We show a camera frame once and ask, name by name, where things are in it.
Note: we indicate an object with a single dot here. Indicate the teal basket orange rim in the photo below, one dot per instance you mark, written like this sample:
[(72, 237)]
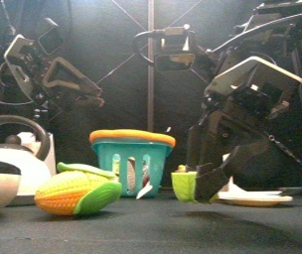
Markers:
[(133, 155)]

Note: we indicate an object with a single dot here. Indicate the white plate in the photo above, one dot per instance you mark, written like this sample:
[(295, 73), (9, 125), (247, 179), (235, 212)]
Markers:
[(257, 199)]

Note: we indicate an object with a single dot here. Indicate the black flat base plate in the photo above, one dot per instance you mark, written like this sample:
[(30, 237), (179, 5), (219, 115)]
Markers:
[(301, 190)]

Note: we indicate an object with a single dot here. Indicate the vertical metal frame pole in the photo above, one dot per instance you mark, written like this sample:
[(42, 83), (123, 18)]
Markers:
[(149, 82)]

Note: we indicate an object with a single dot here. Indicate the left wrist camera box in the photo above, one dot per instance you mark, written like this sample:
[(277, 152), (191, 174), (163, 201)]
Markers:
[(50, 38)]

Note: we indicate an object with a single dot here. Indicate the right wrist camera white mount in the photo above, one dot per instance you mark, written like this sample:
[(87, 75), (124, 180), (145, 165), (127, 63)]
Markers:
[(255, 79)]

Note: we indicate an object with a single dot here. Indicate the camera mounted on pole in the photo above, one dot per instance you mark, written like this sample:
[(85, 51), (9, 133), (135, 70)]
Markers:
[(174, 53)]

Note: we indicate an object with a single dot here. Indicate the white tag on basket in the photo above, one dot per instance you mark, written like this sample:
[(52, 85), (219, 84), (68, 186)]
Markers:
[(143, 192)]

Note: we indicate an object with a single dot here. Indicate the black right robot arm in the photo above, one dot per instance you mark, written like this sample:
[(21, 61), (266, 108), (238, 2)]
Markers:
[(290, 39)]

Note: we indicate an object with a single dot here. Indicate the green cup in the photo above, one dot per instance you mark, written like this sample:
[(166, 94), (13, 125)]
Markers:
[(183, 185)]

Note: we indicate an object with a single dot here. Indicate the yellow toy corn green husk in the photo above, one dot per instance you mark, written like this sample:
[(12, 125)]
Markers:
[(76, 190)]

